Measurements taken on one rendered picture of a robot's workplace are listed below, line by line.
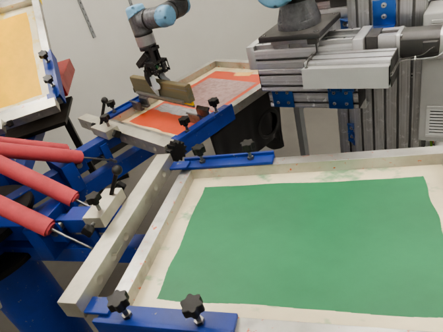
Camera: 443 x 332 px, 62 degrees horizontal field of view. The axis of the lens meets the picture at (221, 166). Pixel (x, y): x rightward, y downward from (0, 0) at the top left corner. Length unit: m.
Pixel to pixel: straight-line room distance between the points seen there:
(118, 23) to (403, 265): 3.41
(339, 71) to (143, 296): 0.85
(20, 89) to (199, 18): 2.76
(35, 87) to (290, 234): 1.49
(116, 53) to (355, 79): 2.92
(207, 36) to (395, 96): 3.22
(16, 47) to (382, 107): 1.80
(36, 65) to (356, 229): 1.72
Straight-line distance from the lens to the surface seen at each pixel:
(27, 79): 2.09
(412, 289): 0.82
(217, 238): 0.97
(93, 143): 1.52
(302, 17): 1.35
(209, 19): 4.54
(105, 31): 3.78
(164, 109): 1.81
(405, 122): 1.61
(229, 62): 2.12
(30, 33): 2.31
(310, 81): 1.26
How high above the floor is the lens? 1.60
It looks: 32 degrees down
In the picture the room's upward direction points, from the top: 16 degrees counter-clockwise
